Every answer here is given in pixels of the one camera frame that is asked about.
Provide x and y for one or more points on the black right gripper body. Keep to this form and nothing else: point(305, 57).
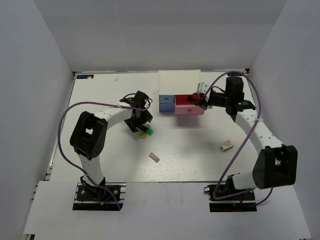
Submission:
point(218, 99)

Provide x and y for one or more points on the pink white binder clip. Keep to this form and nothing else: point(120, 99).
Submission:
point(226, 146)

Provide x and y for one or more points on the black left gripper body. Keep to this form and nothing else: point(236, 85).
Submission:
point(140, 119)

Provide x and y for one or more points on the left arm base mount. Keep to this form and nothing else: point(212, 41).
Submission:
point(87, 200)

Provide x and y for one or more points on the pink drawer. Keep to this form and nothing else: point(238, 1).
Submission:
point(184, 107)

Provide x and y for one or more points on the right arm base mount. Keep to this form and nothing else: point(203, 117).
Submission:
point(234, 204)

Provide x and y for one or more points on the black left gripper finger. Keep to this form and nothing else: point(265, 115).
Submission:
point(147, 117)
point(133, 124)

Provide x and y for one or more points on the yellow eraser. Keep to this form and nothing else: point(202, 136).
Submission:
point(143, 136)

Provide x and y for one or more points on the grey white eraser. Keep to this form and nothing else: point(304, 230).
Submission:
point(154, 157)

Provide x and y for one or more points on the light blue drawer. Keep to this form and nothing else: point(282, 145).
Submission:
point(166, 99)

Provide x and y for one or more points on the left blue label sticker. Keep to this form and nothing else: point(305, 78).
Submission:
point(85, 76)

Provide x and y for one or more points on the blue label sticker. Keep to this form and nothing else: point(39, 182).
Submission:
point(234, 74)
point(85, 76)

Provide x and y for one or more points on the right blue label sticker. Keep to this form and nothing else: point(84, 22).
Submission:
point(234, 74)

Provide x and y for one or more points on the black green highlighter marker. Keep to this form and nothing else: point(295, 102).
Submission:
point(146, 130)

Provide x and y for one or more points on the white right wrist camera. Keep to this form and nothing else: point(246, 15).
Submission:
point(202, 88)

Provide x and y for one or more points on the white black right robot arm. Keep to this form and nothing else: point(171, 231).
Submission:
point(276, 164)

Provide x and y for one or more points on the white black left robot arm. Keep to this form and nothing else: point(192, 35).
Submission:
point(89, 135)

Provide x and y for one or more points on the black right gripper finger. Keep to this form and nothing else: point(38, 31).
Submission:
point(201, 104)
point(199, 97)

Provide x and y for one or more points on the lavender blue drawer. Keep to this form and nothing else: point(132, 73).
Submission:
point(167, 108)

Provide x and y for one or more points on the white drawer cabinet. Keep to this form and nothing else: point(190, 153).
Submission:
point(178, 82)

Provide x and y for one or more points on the black marker pen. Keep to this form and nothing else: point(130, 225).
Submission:
point(192, 100)

